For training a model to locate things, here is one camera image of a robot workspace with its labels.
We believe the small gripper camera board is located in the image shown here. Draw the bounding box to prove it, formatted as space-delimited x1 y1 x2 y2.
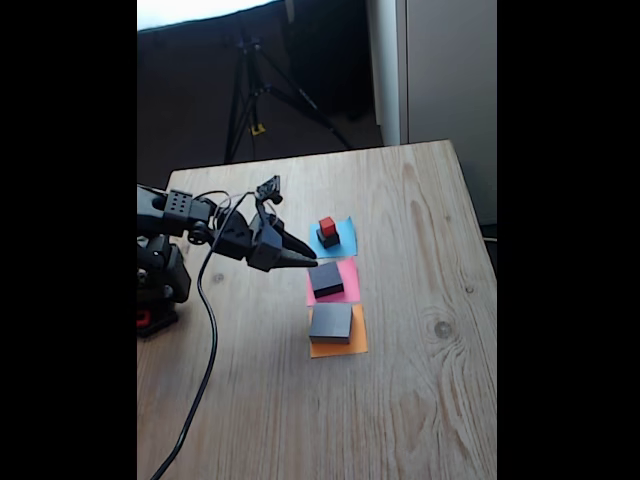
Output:
254 174 285 206

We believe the orange paper sheet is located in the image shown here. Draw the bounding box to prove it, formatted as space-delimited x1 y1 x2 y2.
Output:
309 303 369 359

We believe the bright white light panel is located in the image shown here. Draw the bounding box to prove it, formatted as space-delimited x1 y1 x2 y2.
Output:
137 0 281 31

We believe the large grey cube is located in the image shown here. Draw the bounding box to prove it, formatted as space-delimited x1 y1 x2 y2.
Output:
308 302 354 346

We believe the black tripod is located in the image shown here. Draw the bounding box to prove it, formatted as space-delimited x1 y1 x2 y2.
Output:
222 34 354 164

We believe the medium black cube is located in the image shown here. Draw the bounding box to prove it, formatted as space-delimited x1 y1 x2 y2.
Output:
307 260 346 300

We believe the blue paper sheet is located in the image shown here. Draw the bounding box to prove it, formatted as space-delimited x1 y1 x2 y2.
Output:
308 217 359 260

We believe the black cable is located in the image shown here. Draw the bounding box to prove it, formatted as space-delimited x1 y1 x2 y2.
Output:
149 192 251 480

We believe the pink paper sheet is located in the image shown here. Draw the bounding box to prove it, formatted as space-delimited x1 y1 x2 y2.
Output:
305 258 361 307

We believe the white cabinet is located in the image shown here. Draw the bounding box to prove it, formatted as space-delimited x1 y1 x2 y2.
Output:
369 0 498 226

